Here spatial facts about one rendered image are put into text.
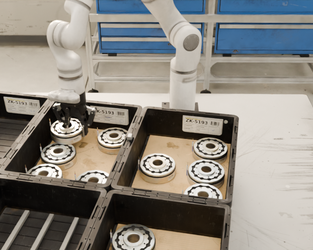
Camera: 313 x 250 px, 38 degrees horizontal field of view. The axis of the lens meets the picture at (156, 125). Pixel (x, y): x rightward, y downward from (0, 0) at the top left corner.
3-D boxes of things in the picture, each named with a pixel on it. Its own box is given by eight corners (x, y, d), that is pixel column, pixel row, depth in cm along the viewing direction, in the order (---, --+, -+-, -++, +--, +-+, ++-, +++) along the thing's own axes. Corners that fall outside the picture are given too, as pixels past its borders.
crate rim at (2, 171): (54, 102, 151) (54, 96, 150) (143, 111, 147) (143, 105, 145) (-3, 180, 119) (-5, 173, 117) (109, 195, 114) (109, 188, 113)
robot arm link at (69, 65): (47, 74, 131) (70, 82, 127) (40, 23, 123) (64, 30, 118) (65, 65, 136) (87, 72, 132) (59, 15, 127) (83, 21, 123)
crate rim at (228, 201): (143, 111, 147) (143, 105, 145) (238, 121, 142) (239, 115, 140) (109, 195, 114) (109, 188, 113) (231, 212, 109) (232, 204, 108)
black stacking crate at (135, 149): (144, 136, 152) (144, 107, 145) (235, 147, 147) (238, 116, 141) (112, 222, 119) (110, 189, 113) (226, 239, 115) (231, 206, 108)
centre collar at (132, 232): (125, 230, 110) (125, 228, 110) (145, 233, 109) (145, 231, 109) (120, 246, 106) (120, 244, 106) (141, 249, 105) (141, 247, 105)
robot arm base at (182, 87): (169, 103, 171) (170, 62, 162) (194, 103, 171) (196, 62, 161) (169, 116, 164) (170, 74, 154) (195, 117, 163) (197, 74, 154)
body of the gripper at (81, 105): (90, 83, 136) (92, 110, 141) (63, 80, 137) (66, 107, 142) (81, 95, 130) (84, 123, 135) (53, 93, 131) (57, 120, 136)
